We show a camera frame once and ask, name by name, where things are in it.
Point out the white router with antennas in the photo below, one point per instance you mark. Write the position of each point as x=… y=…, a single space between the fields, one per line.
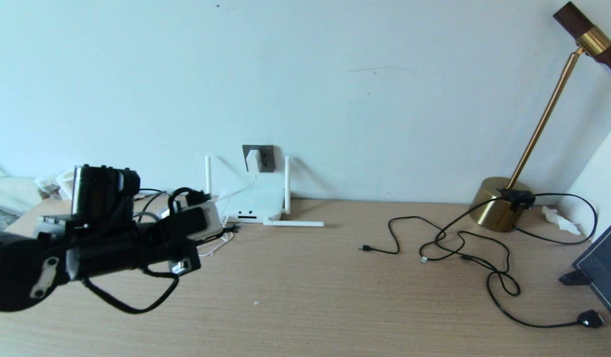
x=258 y=201

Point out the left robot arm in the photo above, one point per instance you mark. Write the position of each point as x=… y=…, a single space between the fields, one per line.
x=18 y=272

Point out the brass desk lamp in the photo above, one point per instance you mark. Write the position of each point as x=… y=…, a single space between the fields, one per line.
x=495 y=208

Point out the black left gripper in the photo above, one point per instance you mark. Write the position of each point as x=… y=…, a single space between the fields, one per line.
x=169 y=245

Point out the grey wall socket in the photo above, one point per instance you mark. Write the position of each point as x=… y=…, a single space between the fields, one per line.
x=269 y=158

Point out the white power adapter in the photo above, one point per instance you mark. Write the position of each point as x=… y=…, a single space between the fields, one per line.
x=253 y=161

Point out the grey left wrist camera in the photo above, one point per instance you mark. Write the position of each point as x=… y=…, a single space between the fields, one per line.
x=212 y=223

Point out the white paper roll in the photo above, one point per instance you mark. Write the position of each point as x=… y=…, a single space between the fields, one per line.
x=65 y=183

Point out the crumpled white tissue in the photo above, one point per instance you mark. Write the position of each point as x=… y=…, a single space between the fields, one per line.
x=559 y=220

